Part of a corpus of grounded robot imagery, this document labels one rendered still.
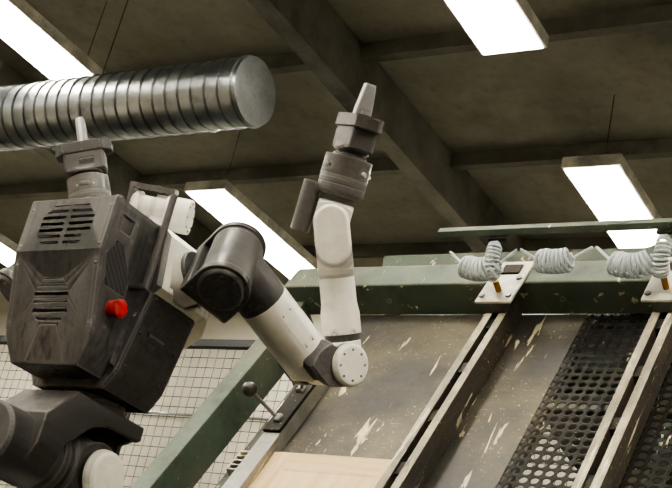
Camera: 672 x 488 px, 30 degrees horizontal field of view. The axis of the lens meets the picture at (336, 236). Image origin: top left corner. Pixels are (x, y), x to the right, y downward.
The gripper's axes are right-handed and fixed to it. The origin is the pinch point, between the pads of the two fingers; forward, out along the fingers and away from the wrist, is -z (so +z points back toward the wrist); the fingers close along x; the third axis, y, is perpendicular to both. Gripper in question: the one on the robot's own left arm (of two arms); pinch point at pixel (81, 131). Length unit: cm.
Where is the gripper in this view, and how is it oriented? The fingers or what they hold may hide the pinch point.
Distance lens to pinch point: 272.7
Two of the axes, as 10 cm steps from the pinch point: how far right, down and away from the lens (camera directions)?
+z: 1.8, 9.4, -2.8
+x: 9.8, -1.7, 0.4
